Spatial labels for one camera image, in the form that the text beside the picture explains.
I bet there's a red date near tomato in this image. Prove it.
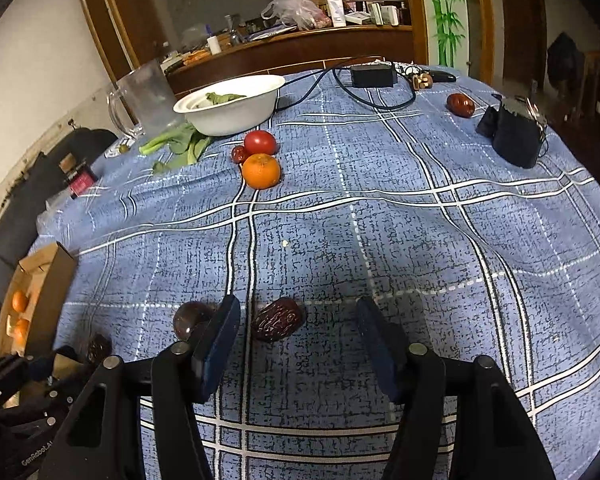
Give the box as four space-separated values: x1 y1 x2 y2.
87 334 112 366

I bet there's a small far red date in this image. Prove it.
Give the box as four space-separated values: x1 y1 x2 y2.
230 145 250 165

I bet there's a white bowl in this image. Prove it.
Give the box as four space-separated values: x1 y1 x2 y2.
173 75 286 136

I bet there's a black power adapter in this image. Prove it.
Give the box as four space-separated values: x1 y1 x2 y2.
349 63 398 89

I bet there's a cardboard tray box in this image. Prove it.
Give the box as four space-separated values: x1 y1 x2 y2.
0 242 76 358

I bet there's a small orange tangerine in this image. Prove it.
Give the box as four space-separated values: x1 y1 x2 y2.
12 289 29 313

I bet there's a dark red date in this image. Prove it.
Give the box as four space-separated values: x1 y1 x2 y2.
251 297 306 344

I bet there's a far red tomato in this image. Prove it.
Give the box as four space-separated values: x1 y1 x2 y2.
244 130 277 155

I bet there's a dark plum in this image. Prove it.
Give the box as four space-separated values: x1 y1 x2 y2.
173 301 215 341

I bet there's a blue plaid tablecloth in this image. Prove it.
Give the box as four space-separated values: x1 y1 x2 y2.
36 77 600 479

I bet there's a white plastic bag on cabinet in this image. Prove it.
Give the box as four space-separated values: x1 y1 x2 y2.
261 0 332 30

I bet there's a clear plastic pitcher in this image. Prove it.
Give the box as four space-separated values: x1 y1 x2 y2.
107 60 185 139

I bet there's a black pouch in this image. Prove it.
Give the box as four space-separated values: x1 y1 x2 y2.
476 94 547 169

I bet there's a green leafy vegetable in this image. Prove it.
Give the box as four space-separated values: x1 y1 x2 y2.
138 92 242 174

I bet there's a wooden sideboard cabinet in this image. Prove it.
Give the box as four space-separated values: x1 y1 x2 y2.
166 25 428 96

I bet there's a pink labelled jar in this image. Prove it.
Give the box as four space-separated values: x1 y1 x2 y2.
59 153 98 198

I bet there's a black sofa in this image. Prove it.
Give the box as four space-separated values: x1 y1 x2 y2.
0 128 117 310

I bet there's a white carton box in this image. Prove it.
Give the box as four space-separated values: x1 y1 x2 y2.
326 0 347 28

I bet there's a black power cable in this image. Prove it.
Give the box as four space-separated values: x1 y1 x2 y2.
274 56 458 113

